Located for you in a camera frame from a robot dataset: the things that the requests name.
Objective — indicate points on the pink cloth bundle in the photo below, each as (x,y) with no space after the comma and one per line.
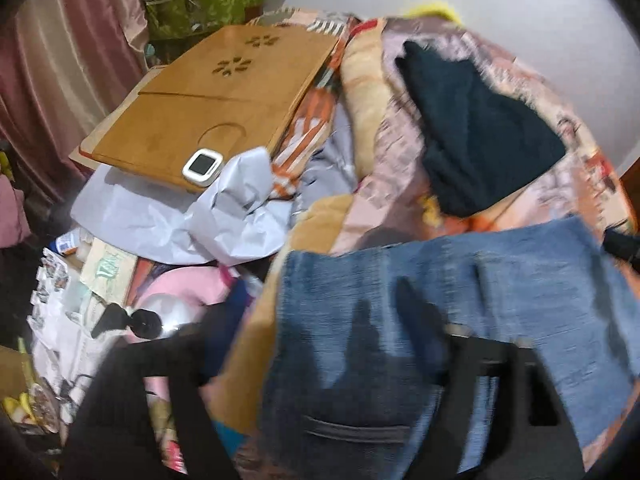
(12,210)

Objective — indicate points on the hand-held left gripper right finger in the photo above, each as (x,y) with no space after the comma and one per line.
(422,327)

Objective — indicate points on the pile of paper packets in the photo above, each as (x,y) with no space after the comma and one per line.
(55,300)

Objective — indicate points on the light grey cloth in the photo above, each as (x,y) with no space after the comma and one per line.
(330,160)

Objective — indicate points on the pink curtain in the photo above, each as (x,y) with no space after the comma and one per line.
(60,60)

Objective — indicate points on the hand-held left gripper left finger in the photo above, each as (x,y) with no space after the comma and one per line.
(226,332)

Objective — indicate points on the printed blanket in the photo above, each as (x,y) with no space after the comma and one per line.
(385,125)

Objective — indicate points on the silver dome lamp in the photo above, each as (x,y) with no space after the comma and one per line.
(167,315)

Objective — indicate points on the green patterned bag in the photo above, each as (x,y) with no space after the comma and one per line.
(200,10)

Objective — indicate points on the yellow plush object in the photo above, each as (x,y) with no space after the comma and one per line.
(435,9)

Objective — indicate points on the dark navy garment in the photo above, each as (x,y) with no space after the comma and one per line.
(475,125)

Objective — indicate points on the small white digital clock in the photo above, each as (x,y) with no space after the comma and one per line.
(202,166)

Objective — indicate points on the cardboard box with green print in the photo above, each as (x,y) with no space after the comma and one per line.
(107,270)

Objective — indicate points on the blue denim pants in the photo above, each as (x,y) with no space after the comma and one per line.
(350,280)

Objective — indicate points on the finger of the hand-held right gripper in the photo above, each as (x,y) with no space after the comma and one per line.
(622,247)

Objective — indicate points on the wooden lap desk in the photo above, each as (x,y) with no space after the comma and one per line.
(200,100)

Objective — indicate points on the pink round cushion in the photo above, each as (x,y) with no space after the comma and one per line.
(195,285)

